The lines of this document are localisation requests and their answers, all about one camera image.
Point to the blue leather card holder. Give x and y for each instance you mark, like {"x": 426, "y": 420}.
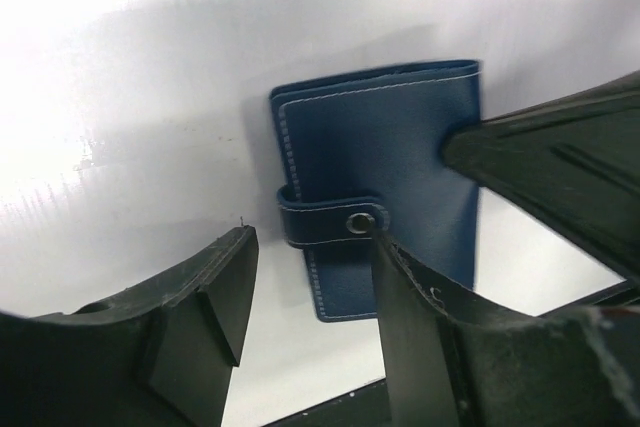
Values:
{"x": 361, "y": 152}

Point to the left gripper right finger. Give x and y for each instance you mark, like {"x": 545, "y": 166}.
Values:
{"x": 455, "y": 358}

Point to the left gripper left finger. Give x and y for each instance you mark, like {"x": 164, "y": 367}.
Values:
{"x": 159, "y": 353}

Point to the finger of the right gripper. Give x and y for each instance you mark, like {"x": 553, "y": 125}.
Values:
{"x": 572, "y": 163}

